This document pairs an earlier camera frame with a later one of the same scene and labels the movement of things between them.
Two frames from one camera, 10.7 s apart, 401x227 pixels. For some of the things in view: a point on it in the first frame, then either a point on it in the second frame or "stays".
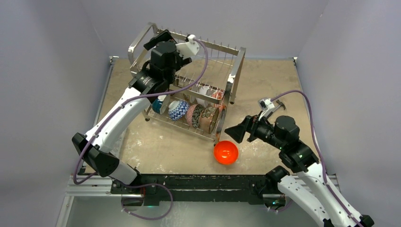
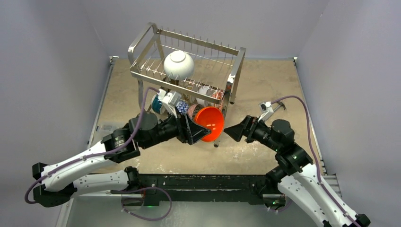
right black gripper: (251, 126) stays
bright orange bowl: (226, 152) -> (212, 118)
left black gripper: (167, 36) -> (188, 131)
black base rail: (200, 189) stays
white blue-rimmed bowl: (157, 103) stays
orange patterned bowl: (217, 95) stays
